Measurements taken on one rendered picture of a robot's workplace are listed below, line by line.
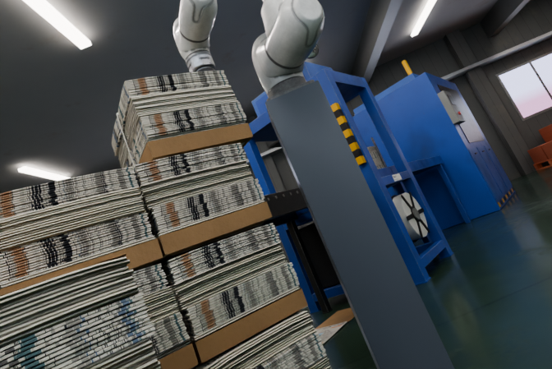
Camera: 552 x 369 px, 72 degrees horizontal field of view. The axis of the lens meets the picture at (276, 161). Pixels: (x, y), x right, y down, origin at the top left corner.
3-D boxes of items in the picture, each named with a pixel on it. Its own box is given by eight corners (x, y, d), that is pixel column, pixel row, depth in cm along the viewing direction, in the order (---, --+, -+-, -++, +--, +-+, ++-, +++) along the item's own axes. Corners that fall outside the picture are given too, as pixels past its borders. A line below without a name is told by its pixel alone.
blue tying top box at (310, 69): (313, 83, 284) (302, 60, 288) (259, 122, 318) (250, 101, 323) (342, 88, 320) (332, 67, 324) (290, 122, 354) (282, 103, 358)
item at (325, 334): (315, 352, 187) (314, 351, 187) (274, 360, 203) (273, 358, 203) (348, 322, 216) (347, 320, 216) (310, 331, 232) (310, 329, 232)
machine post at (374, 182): (427, 282, 232) (324, 67, 264) (414, 285, 237) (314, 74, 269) (431, 278, 239) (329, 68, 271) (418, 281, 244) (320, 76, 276)
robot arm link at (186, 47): (181, 69, 132) (185, 46, 121) (167, 32, 135) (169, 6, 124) (210, 64, 137) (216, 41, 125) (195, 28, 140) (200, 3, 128)
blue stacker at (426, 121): (509, 206, 402) (420, 43, 446) (402, 243, 477) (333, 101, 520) (522, 188, 521) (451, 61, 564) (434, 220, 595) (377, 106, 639)
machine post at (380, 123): (451, 255, 279) (361, 76, 312) (439, 259, 284) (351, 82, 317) (453, 252, 286) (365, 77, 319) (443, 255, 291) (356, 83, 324)
